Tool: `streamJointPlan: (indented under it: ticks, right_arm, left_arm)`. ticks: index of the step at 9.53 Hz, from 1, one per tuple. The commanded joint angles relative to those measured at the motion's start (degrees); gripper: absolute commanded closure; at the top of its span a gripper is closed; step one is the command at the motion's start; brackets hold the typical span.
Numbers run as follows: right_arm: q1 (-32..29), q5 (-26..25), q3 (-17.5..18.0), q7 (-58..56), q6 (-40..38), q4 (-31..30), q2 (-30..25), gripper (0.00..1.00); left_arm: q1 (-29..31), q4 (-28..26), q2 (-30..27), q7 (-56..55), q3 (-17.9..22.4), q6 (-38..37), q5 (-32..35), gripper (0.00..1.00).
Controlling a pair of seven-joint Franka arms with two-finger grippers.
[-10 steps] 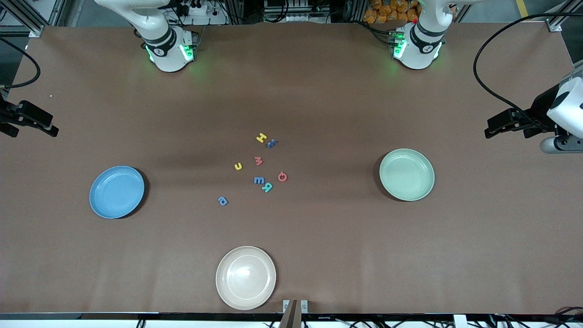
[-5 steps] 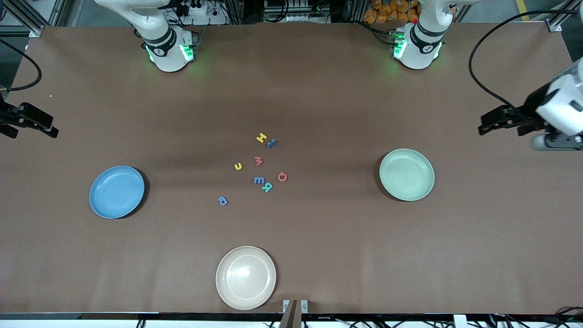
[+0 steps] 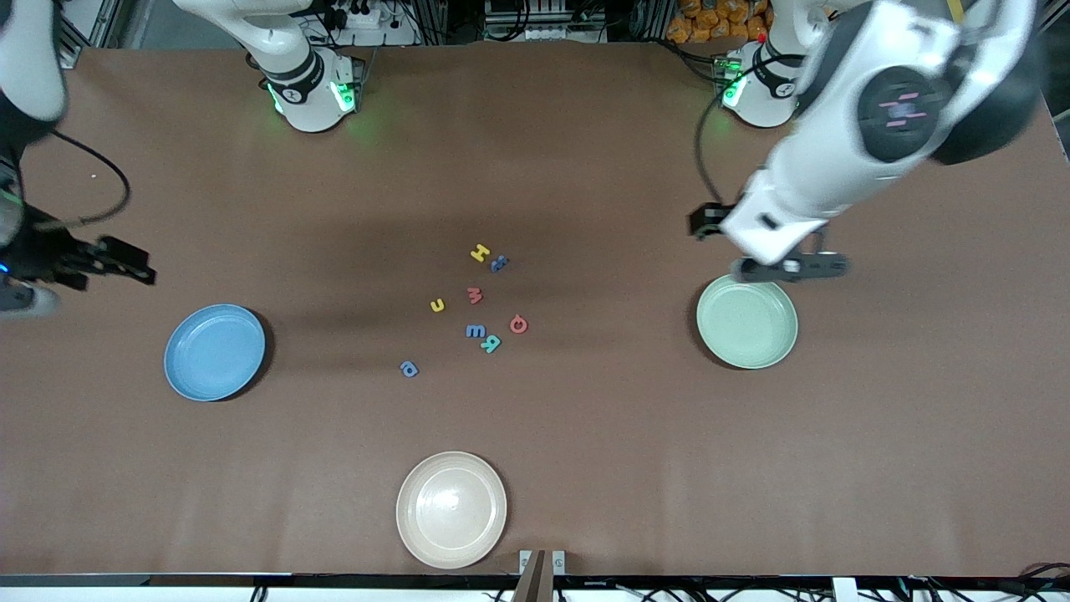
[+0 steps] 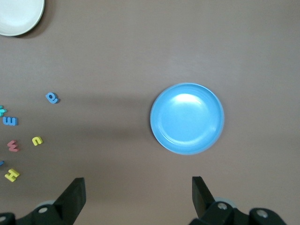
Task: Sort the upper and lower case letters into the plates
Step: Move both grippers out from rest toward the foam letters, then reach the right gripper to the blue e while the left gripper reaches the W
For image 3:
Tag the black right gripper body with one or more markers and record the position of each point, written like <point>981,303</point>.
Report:
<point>43,253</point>

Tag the blue foam letter t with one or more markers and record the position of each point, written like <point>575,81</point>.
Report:
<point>499,265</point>

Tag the pink foam letter Q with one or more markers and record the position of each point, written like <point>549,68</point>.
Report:
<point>512,326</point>

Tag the yellow foam letter H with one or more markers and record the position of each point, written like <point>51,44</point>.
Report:
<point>479,253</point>

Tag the red foam letter w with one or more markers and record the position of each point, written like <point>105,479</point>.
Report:
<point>474,295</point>

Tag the blue foam letter m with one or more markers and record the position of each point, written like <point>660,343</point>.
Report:
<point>476,327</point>

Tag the blue foam letter a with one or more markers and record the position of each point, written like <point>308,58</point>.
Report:
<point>414,369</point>

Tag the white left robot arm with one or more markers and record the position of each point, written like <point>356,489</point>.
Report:
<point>836,150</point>

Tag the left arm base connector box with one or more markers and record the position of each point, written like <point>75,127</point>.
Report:
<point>729,84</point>

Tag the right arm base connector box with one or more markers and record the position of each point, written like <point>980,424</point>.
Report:
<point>349,88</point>

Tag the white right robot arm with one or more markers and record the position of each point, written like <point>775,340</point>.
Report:
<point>301,92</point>

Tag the green round plate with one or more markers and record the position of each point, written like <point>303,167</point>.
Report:
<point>746,330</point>

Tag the blue round plate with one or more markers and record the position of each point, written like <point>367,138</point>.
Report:
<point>213,351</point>

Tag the pile of orange items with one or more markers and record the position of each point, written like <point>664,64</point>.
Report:
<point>710,21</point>

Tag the teal foam letter R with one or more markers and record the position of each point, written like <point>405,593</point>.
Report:
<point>490,346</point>

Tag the black equipment rack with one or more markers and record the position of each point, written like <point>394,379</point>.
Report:
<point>543,17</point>

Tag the white power strip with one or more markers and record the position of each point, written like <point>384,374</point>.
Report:
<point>368,17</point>

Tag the beige round plate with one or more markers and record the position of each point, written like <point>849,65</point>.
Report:
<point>451,510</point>

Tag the aluminium frame profile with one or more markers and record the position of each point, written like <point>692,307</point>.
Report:
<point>96,25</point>

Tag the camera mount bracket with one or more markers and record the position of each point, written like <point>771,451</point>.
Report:
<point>535,581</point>

